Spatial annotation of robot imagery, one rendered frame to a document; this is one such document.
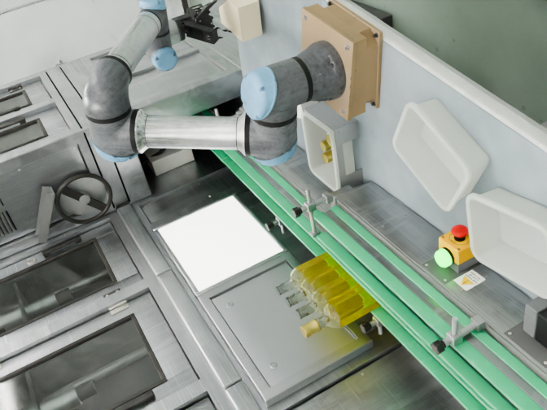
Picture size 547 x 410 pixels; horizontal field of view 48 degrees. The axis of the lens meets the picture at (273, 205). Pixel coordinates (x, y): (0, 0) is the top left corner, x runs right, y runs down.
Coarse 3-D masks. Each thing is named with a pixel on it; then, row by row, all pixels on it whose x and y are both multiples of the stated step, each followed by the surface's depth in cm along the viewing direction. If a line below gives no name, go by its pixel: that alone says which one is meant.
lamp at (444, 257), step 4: (444, 248) 145; (436, 252) 146; (440, 252) 145; (444, 252) 144; (448, 252) 144; (436, 256) 145; (440, 256) 144; (444, 256) 144; (448, 256) 144; (452, 256) 144; (436, 260) 146; (440, 260) 144; (444, 260) 144; (448, 260) 144; (452, 260) 144; (440, 264) 145; (444, 264) 144; (448, 264) 144
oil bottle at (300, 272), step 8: (320, 256) 178; (328, 256) 177; (304, 264) 176; (312, 264) 176; (320, 264) 175; (328, 264) 175; (296, 272) 174; (304, 272) 174; (312, 272) 173; (296, 280) 173; (296, 288) 175
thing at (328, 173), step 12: (312, 120) 180; (312, 132) 189; (324, 132) 191; (312, 144) 191; (312, 156) 194; (336, 156) 177; (312, 168) 195; (324, 168) 195; (336, 168) 179; (324, 180) 190; (336, 180) 182
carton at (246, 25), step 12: (228, 0) 198; (240, 0) 197; (252, 0) 196; (228, 12) 202; (240, 12) 195; (252, 12) 197; (228, 24) 207; (240, 24) 198; (252, 24) 200; (240, 36) 201; (252, 36) 203
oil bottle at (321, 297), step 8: (336, 280) 168; (344, 280) 168; (352, 280) 167; (320, 288) 167; (328, 288) 167; (336, 288) 166; (344, 288) 165; (352, 288) 166; (312, 296) 166; (320, 296) 165; (328, 296) 164; (336, 296) 164; (320, 304) 164; (320, 312) 165
